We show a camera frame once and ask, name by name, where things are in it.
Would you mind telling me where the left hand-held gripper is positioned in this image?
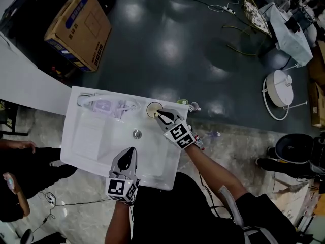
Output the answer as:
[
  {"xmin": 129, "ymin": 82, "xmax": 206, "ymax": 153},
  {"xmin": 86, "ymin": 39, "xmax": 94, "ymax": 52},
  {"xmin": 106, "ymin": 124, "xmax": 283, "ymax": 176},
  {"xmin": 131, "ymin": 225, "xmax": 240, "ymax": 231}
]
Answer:
[{"xmin": 105, "ymin": 146, "xmax": 141, "ymax": 205}]

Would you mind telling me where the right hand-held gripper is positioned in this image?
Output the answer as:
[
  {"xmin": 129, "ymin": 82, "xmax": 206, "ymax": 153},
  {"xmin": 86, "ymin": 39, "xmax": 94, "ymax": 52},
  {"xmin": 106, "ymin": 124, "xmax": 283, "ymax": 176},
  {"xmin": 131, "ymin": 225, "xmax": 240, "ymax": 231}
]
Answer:
[{"xmin": 153, "ymin": 107, "xmax": 197, "ymax": 150}]

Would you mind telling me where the translucent cup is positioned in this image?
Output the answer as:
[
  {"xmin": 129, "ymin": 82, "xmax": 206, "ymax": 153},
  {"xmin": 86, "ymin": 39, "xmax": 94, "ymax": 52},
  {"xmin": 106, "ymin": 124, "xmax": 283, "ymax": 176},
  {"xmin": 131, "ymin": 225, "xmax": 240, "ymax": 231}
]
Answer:
[{"xmin": 145, "ymin": 101, "xmax": 165, "ymax": 119}]

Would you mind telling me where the person's left forearm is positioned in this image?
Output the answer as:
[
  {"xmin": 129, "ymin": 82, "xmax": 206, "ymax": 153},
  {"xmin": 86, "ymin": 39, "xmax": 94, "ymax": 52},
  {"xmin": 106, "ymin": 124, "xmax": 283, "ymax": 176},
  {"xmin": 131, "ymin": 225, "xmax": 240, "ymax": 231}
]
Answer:
[{"xmin": 104, "ymin": 200, "xmax": 133, "ymax": 244}]

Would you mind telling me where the person's right forearm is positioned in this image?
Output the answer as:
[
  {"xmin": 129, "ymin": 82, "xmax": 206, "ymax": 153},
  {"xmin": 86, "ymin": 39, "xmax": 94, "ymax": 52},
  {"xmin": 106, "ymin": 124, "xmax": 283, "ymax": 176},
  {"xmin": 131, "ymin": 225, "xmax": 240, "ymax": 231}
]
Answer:
[{"xmin": 184, "ymin": 143, "xmax": 249, "ymax": 201}]

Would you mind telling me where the small grey white kettle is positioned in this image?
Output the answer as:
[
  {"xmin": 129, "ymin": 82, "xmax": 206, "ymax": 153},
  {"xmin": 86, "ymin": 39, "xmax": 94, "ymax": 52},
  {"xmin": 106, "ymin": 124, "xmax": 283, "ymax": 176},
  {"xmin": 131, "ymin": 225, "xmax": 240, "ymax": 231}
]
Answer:
[{"xmin": 188, "ymin": 101, "xmax": 202, "ymax": 113}]

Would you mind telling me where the white sink basin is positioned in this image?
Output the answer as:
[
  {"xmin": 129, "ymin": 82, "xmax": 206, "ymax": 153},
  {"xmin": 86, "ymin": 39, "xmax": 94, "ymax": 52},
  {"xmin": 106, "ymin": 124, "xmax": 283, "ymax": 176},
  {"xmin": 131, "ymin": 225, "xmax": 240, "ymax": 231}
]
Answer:
[{"xmin": 59, "ymin": 85, "xmax": 190, "ymax": 192}]

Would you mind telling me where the clear toiletry holder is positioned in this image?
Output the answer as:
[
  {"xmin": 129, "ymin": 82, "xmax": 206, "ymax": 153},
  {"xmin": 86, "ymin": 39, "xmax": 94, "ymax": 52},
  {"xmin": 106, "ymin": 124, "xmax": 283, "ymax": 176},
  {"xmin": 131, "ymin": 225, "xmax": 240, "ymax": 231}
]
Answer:
[{"xmin": 111, "ymin": 100, "xmax": 128, "ymax": 119}]

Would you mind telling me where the person's black clothing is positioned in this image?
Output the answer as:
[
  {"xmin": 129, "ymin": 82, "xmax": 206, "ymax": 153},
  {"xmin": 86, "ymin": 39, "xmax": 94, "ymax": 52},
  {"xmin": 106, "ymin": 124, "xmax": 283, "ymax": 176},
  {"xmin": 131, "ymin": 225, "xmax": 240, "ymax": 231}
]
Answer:
[{"xmin": 130, "ymin": 171, "xmax": 298, "ymax": 244}]

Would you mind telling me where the round white side table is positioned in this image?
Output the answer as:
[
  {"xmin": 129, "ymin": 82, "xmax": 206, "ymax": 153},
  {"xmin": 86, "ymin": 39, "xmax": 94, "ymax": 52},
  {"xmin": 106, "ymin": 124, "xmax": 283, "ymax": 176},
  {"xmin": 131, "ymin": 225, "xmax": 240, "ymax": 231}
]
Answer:
[{"xmin": 261, "ymin": 68, "xmax": 308, "ymax": 122}]

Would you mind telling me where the long white power strip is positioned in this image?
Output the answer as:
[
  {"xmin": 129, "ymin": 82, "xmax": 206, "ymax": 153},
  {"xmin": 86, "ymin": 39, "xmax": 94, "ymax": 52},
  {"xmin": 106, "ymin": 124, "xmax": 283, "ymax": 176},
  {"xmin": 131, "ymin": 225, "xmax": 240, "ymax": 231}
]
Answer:
[{"xmin": 207, "ymin": 5, "xmax": 237, "ymax": 17}]

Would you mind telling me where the printed cardboard box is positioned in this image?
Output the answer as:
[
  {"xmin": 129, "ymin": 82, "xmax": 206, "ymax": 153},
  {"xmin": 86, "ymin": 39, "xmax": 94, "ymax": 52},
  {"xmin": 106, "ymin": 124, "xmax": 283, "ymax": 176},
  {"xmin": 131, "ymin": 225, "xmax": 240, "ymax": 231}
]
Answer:
[{"xmin": 44, "ymin": 0, "xmax": 113, "ymax": 73}]

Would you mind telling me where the table with white cloth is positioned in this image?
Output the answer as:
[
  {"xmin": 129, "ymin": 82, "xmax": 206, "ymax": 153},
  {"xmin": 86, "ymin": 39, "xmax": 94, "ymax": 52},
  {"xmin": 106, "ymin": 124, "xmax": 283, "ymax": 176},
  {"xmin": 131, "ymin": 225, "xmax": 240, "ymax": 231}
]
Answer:
[{"xmin": 259, "ymin": 1, "xmax": 315, "ymax": 68}]

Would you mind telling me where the plain cardboard box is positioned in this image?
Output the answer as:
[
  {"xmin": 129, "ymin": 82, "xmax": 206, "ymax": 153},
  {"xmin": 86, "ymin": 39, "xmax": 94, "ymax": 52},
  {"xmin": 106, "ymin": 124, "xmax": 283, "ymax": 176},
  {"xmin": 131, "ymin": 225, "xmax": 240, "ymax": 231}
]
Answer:
[{"xmin": 308, "ymin": 81, "xmax": 325, "ymax": 129}]

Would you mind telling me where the open cardboard box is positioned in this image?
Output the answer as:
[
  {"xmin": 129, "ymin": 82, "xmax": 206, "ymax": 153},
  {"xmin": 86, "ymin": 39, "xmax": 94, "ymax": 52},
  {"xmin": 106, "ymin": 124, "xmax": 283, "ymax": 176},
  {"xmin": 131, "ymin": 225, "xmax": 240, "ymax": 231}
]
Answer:
[{"xmin": 307, "ymin": 40, "xmax": 325, "ymax": 86}]

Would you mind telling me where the black floor cable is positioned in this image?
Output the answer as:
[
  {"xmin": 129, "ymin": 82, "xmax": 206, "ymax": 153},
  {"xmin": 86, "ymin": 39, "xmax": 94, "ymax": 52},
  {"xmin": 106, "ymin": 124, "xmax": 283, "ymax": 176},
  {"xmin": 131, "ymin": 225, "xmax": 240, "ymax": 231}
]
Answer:
[{"xmin": 29, "ymin": 190, "xmax": 113, "ymax": 236}]

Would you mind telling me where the grey arm strap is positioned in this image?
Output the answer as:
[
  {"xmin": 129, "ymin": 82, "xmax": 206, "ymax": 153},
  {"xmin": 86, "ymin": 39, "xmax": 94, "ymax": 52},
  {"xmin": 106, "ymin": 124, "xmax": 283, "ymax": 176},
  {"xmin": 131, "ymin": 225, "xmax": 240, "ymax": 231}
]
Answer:
[{"xmin": 217, "ymin": 185, "xmax": 245, "ymax": 226}]

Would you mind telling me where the yellow hose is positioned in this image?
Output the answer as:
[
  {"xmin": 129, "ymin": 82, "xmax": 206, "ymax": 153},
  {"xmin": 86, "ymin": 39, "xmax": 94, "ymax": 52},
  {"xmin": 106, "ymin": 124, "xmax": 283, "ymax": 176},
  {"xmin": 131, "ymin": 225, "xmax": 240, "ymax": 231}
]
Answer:
[{"xmin": 221, "ymin": 25, "xmax": 257, "ymax": 57}]

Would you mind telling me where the gold wire chair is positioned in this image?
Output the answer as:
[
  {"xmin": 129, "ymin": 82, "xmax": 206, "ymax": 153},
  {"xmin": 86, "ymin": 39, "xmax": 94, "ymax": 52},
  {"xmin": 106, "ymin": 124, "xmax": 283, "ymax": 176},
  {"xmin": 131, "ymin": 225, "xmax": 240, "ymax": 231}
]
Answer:
[{"xmin": 240, "ymin": 0, "xmax": 272, "ymax": 37}]

